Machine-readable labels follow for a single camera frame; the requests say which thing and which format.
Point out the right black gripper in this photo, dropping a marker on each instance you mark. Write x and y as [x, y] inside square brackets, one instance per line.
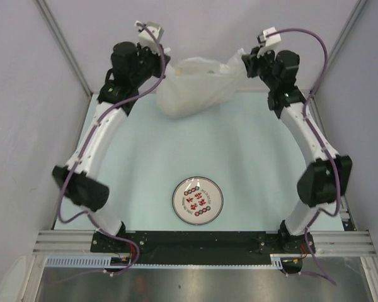
[251, 60]

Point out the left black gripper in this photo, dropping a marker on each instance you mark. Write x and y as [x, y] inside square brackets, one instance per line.
[156, 57]

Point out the white plastic bag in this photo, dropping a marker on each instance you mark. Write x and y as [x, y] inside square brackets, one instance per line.
[195, 84]

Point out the round printed plate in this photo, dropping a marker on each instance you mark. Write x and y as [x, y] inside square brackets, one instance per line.
[197, 200]

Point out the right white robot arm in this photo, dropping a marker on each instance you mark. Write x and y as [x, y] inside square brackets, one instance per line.
[325, 179]

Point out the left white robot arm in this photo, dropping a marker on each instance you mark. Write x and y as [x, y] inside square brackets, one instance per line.
[132, 65]

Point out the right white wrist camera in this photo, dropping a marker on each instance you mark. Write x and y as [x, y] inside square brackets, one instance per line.
[268, 39]

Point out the right aluminium frame post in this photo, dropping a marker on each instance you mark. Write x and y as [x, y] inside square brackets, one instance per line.
[340, 41]

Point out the aluminium frame post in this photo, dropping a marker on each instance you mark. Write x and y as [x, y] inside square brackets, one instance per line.
[340, 41]
[59, 38]

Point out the left aluminium frame post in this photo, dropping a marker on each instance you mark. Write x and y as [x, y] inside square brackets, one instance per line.
[59, 38]

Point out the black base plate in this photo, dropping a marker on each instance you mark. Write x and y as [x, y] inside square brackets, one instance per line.
[216, 248]

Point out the aluminium front rail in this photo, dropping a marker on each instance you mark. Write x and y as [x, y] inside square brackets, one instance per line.
[82, 242]

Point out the white slotted cable duct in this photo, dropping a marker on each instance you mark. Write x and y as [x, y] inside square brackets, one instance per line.
[108, 262]

